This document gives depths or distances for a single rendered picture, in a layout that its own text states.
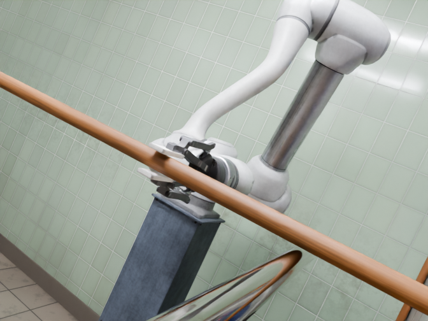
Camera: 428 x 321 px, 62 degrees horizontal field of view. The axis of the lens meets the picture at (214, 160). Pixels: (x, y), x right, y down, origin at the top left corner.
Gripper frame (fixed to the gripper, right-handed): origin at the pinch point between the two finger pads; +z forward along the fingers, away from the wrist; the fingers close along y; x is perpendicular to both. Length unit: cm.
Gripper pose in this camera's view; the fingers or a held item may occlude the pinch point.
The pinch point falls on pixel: (161, 163)
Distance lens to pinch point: 59.0
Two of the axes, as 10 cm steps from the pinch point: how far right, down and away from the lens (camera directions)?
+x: -8.2, -4.0, 4.0
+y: -4.2, 9.1, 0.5
